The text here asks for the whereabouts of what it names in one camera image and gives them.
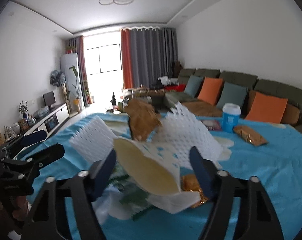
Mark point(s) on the cluttered coffee table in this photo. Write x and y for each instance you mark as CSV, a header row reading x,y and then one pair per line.
x,y
150,96

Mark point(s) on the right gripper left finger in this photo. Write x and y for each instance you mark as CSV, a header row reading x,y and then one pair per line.
x,y
48,218

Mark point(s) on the blue floral tablecloth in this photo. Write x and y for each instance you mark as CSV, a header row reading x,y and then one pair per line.
x,y
278,165

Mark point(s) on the white foam fruit net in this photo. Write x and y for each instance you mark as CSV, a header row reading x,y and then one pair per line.
x,y
182,130

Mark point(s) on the orange cushion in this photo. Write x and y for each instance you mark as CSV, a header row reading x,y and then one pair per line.
x,y
210,90
266,108

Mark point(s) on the snack picture packet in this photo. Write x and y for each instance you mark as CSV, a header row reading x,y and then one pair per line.
x,y
212,125

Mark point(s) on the blue cup with white lid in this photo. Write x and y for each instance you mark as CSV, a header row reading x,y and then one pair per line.
x,y
230,116

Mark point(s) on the dark green sofa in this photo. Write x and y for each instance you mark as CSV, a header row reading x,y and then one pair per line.
x,y
293,112

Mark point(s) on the black monitor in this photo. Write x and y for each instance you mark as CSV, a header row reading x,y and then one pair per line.
x,y
49,99

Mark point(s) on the orange cushion near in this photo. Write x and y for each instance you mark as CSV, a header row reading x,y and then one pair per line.
x,y
266,108

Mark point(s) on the white tv cabinet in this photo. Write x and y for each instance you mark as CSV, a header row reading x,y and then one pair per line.
x,y
22,135

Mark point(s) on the orange and grey curtain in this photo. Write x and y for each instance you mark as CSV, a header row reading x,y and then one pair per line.
x,y
147,54

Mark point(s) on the teal cushion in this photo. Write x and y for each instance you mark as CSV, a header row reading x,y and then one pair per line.
x,y
232,94
193,85

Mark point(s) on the teal cushion near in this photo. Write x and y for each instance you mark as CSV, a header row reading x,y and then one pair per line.
x,y
232,94

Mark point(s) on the potted tall green plant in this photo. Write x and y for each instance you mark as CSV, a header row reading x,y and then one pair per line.
x,y
77,89

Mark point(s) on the white blue-dotted paper cup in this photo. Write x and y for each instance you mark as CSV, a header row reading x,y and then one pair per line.
x,y
155,168

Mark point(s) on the teal cushion far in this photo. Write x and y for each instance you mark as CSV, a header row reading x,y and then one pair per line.
x,y
193,85

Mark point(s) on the green white plastic wrapper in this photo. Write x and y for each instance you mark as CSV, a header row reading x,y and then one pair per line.
x,y
128,201

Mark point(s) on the small gold snack packet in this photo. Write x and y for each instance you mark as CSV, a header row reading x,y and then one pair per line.
x,y
249,135

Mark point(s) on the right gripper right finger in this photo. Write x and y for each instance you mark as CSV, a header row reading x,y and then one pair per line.
x,y
257,218

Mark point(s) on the covered standing fan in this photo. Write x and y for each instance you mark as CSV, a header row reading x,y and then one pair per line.
x,y
57,78

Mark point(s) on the orange cushion far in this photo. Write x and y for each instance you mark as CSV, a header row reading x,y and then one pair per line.
x,y
210,90

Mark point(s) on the gold candy wrapper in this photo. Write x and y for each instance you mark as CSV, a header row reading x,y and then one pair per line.
x,y
190,183

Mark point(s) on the large gold foil bag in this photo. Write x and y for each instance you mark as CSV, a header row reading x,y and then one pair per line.
x,y
142,119

